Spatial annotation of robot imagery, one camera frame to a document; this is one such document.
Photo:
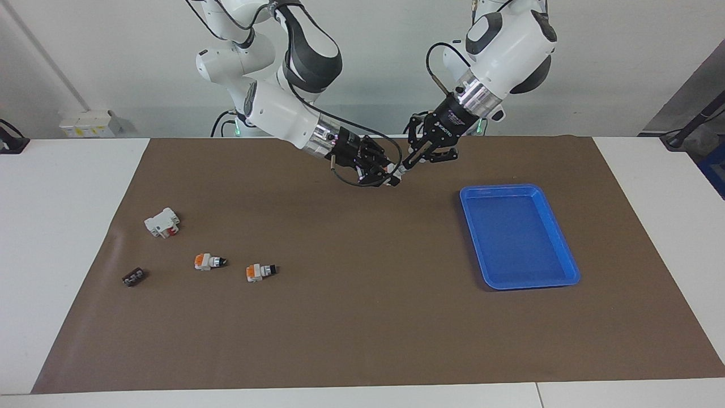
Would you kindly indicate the blue crate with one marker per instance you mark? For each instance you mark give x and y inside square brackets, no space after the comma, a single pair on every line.
[715,170]

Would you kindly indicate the brown table mat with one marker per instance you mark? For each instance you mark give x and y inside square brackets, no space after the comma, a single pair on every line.
[362,328]

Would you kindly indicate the blue plastic tray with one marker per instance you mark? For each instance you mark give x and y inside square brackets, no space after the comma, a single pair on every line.
[518,238]

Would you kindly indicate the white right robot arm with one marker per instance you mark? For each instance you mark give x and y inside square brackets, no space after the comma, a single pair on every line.
[280,113]

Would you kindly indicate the white circuit breaker red lever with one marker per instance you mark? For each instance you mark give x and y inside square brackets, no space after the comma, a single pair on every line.
[161,222]

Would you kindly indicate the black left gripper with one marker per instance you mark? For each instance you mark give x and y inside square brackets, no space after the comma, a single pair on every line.
[448,120]

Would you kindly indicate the small black terminal block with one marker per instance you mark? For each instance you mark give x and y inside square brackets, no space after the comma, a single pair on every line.
[133,277]

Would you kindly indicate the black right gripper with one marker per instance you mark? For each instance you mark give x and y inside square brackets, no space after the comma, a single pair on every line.
[346,148]

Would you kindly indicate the black clamp device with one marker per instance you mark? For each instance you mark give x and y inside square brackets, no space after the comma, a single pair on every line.
[11,143]

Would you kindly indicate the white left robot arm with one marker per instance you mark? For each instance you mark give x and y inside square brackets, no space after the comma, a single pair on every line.
[510,45]

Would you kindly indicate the black stand pole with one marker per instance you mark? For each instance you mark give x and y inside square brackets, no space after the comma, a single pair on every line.
[694,123]

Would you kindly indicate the white wall power box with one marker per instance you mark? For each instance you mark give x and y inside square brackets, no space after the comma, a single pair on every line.
[88,124]

